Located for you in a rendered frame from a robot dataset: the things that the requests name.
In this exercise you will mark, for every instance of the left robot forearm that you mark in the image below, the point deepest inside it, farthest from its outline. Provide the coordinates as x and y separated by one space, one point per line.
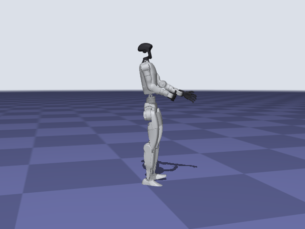
170 88

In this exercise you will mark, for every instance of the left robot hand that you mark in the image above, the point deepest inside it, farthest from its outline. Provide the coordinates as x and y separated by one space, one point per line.
188 95

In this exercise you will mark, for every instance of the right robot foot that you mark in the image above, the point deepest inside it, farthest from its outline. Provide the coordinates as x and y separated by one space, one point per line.
151 183

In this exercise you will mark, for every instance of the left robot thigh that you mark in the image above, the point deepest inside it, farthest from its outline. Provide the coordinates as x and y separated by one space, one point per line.
160 120

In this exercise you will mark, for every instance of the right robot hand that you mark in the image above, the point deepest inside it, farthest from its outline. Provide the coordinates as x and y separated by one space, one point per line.
174 96

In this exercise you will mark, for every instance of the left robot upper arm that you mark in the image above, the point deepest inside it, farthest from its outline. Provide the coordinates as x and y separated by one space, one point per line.
160 83

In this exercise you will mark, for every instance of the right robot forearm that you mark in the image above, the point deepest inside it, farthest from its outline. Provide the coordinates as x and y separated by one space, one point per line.
160 91

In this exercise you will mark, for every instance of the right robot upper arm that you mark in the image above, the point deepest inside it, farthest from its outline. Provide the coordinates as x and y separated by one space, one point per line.
145 68

